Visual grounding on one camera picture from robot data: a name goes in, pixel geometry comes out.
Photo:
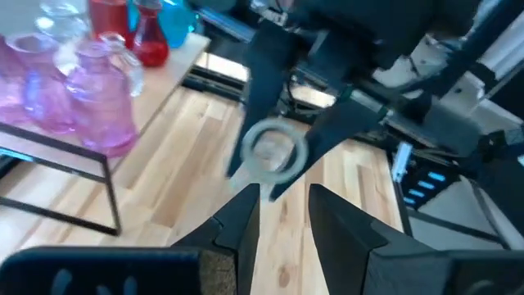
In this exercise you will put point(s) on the red ribbed bottle vase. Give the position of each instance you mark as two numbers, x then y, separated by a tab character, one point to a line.
108	18

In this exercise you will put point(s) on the clear faceted glass vase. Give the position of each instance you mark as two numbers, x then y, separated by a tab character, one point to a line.
245	153

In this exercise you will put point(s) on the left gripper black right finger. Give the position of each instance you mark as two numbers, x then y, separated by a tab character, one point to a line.
368	262

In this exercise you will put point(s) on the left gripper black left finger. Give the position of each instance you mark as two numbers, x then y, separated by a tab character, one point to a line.
196	266

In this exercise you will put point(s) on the wooden shelf black metal frame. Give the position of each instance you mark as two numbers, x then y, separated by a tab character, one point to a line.
172	69

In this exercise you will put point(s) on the pink diamond-pattern carafe vase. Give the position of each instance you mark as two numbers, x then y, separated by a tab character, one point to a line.
41	94

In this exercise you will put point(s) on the pink ribbed bottle vase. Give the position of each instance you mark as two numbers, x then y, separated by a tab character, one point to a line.
102	110

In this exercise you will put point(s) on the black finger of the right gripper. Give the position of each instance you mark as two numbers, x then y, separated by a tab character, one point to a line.
262	82
340	123

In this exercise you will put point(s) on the red bulbous glass vase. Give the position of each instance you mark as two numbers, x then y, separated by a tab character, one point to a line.
150	45

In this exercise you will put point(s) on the blue square cut-glass vase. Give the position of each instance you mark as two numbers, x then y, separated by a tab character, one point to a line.
176	22

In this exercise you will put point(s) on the silver aluminium bracket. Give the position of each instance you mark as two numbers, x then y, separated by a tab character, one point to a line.
402	162

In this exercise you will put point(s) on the clear round glass vase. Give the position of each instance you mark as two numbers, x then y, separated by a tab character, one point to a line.
61	20

